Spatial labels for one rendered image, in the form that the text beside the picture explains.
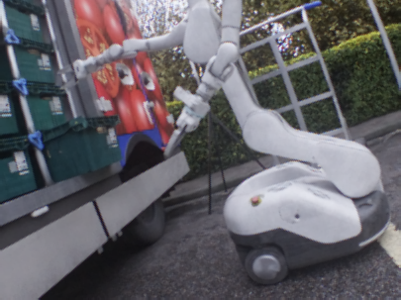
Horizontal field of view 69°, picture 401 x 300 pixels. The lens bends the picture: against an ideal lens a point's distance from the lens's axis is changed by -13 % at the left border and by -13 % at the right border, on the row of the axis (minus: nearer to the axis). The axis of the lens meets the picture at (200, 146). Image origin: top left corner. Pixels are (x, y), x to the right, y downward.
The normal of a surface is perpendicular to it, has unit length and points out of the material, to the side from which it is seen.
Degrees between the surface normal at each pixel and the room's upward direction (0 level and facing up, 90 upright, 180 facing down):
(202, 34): 90
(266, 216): 90
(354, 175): 90
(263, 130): 90
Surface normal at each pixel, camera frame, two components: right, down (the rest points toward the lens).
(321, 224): -0.29, 0.15
